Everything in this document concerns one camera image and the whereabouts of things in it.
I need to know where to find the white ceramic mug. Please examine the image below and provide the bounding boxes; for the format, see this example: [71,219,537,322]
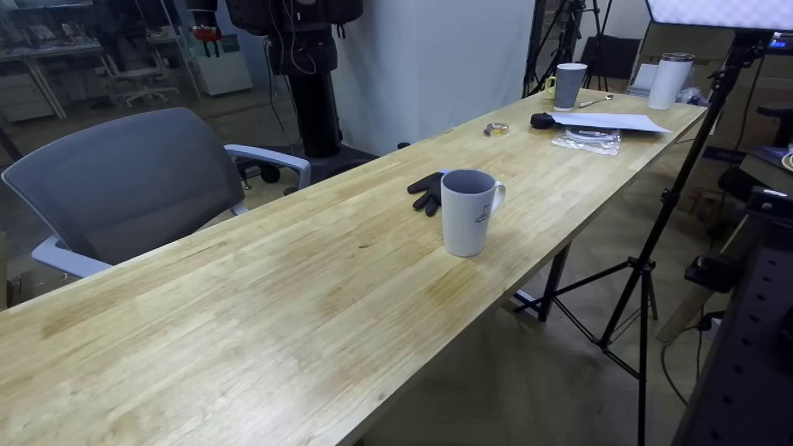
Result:
[438,167,508,260]

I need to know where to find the black glove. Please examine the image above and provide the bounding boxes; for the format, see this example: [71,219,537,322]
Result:
[403,169,448,219]

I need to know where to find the black table leg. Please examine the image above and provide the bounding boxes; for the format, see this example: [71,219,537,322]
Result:
[536,242,574,325]

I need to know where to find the clear plastic bag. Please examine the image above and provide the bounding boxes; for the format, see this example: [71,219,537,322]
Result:
[550,127,625,158]

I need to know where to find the grey cup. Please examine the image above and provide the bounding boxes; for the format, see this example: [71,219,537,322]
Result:
[552,63,589,111]

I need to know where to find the white paper stack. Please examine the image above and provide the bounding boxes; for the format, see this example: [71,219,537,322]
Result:
[548,108,672,137]

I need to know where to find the black background chair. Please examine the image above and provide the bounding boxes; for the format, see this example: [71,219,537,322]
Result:
[579,33,645,85]

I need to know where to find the grey office chair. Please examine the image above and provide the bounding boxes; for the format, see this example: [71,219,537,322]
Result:
[0,105,315,281]

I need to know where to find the black light tripod stand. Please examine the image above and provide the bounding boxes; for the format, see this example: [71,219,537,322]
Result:
[513,30,776,446]

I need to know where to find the white tumbler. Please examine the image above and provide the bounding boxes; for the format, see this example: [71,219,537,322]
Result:
[646,51,694,111]

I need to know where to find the black clamp block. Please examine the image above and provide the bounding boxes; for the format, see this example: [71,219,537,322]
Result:
[681,250,745,296]

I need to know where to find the black perforated breadboard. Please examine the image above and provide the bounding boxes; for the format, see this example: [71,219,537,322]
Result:
[672,239,793,446]

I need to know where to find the white LED light panel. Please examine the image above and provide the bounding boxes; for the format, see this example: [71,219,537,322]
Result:
[642,0,793,35]

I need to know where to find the black pedestal column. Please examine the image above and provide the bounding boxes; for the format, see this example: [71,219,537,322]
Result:
[223,0,378,184]

